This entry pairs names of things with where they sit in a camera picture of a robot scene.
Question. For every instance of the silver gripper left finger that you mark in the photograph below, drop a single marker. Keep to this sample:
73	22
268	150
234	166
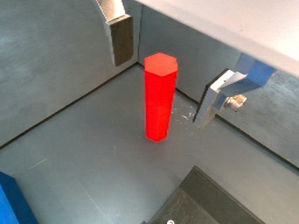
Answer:
119	27

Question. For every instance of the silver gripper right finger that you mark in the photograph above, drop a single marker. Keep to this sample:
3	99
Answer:
223	92

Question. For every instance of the red hexagonal peg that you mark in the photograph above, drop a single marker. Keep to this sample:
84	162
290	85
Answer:
160	73

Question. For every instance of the blue foam shape board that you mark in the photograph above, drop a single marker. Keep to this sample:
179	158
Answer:
15	210

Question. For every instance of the black curved holder stand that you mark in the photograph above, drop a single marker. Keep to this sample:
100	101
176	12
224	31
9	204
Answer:
201	202

